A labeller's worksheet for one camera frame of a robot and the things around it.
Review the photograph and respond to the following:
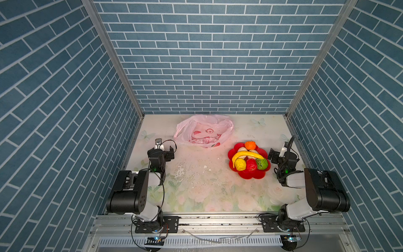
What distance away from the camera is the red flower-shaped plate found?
2.92 ft

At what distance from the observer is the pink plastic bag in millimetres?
944

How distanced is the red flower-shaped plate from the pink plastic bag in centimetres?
15
